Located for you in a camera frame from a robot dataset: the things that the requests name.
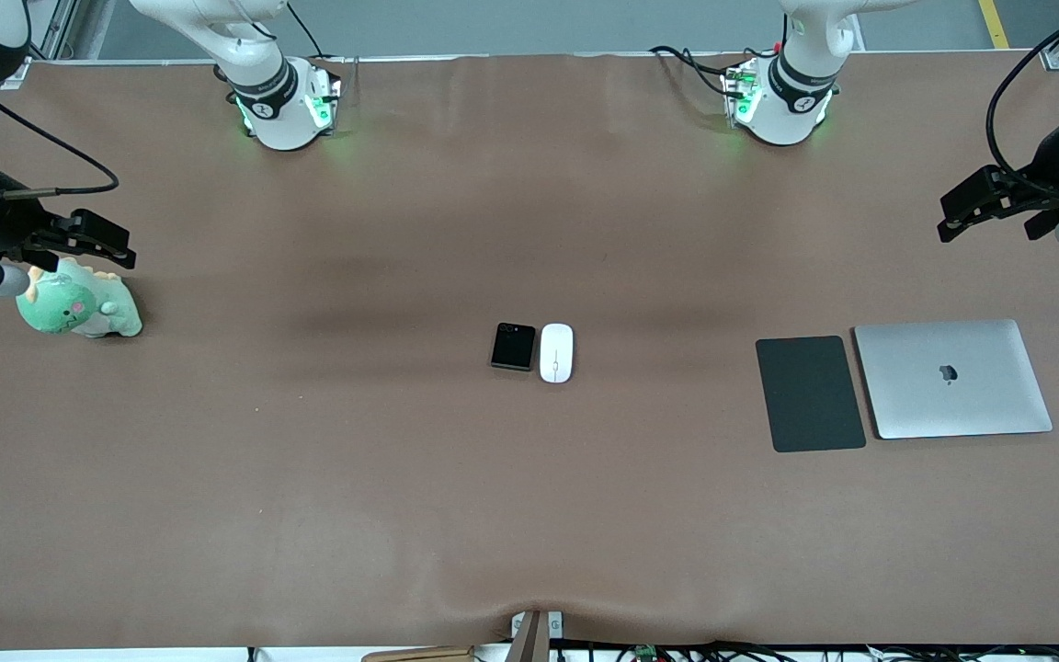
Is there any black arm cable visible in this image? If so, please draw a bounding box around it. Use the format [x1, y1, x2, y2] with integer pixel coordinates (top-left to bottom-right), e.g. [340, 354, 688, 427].
[0, 81, 120, 200]
[986, 0, 1059, 199]

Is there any white computer mouse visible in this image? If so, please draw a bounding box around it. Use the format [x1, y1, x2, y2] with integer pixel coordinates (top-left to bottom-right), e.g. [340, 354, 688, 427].
[539, 322, 575, 384]

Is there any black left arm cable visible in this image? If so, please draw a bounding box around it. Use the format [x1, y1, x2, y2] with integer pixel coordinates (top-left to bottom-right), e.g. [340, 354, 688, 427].
[986, 0, 1059, 199]

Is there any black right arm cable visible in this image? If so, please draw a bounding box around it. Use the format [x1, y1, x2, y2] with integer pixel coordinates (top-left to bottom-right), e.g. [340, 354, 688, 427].
[0, 81, 120, 200]

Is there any silver laptop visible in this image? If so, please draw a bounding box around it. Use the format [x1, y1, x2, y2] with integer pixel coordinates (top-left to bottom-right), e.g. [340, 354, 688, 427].
[854, 319, 1053, 440]

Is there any silver metal clamp bracket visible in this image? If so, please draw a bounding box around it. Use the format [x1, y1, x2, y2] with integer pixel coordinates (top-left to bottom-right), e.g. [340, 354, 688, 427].
[510, 610, 564, 641]

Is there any black flip phone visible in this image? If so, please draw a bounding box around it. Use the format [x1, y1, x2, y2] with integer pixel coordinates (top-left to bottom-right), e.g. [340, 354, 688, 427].
[491, 322, 537, 372]

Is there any brown table cover sheet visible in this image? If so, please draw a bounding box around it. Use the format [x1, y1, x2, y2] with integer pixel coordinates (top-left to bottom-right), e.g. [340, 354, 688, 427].
[0, 51, 1059, 650]

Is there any green dinosaur plush toy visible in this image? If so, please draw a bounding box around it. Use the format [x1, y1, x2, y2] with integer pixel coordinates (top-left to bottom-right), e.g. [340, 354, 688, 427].
[15, 256, 143, 339]

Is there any wooden board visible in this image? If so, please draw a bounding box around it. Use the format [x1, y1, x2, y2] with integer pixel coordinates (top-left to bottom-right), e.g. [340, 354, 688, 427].
[362, 645, 476, 662]

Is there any black base cable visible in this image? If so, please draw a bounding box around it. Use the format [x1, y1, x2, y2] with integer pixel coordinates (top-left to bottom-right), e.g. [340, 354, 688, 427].
[286, 0, 326, 62]
[649, 44, 747, 100]

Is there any black mouse pad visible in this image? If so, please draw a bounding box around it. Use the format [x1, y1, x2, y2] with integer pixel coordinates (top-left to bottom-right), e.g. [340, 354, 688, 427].
[756, 336, 867, 453]

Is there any dark camera stand pole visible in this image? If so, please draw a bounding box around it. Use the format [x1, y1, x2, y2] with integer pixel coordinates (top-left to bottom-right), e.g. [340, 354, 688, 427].
[506, 611, 551, 662]

